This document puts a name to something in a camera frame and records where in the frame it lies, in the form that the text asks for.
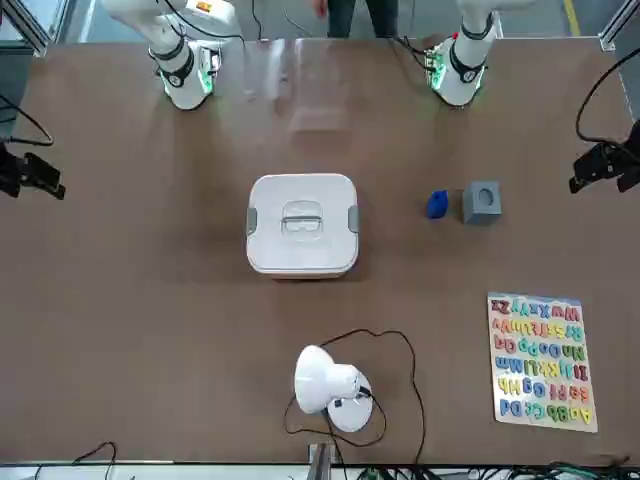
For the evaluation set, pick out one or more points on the green circuit board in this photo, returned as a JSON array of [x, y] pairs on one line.
[[435, 67], [211, 60]]

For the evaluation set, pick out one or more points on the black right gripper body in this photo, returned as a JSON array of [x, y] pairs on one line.
[[9, 157]]

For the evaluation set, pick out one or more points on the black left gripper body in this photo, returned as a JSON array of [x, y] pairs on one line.
[[631, 145]]

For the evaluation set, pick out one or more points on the aluminium frame post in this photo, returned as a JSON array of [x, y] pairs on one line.
[[25, 25], [321, 462], [617, 25]]

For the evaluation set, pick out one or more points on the blue toy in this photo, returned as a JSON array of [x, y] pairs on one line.
[[437, 205]]

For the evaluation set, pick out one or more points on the colourful alphabet puzzle board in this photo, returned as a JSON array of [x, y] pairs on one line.
[[542, 365]]

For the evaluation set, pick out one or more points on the white desk lamp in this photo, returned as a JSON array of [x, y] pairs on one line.
[[317, 377]]

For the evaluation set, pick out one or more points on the grey block with round hole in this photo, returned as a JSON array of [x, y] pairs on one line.
[[480, 212]]

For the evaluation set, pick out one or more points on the white bin lid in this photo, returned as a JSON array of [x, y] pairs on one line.
[[300, 195]]

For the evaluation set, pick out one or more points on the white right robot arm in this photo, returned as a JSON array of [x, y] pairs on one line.
[[185, 90]]

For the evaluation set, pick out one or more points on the person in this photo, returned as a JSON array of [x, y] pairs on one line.
[[365, 17]]

